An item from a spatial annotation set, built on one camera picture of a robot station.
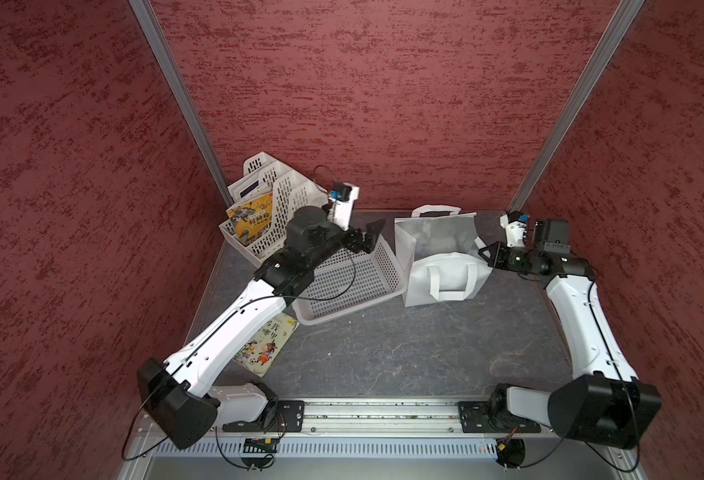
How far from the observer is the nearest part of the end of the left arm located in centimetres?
59

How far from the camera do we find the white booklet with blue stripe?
955 millimetres

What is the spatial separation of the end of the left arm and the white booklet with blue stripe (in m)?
0.48
